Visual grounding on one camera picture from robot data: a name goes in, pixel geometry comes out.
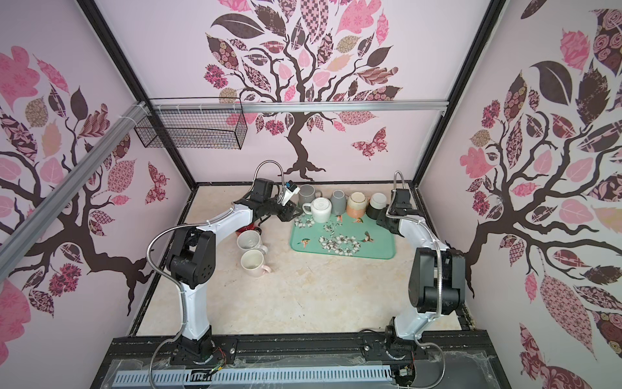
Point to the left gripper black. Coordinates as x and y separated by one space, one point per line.
287 211

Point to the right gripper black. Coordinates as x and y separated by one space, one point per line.
384 220

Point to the red mug black handle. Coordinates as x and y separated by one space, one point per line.
250 227

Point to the cream beige mug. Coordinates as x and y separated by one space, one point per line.
251 240

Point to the pale pink mug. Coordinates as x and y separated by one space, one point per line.
254 264

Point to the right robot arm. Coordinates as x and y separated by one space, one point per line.
453 291

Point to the white and black mug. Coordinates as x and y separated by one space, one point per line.
377 205

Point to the cream and peach mug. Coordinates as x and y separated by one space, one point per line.
356 205

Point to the dark grey mug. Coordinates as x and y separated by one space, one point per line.
308 194

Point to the white ribbed base mug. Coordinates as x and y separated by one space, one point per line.
319 209

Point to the light grey mug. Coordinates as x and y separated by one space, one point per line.
339 202

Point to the green floral serving tray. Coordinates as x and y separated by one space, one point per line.
343 236

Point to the black wire basket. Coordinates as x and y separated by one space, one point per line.
194 122

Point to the aluminium rail back wall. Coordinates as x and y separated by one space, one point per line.
307 107

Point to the aluminium rail wall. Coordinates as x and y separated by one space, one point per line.
20 242
307 107

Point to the white slotted cable duct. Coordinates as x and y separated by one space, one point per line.
254 377

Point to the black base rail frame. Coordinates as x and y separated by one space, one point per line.
471 360

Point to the aluminium rail left wall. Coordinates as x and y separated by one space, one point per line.
20 242

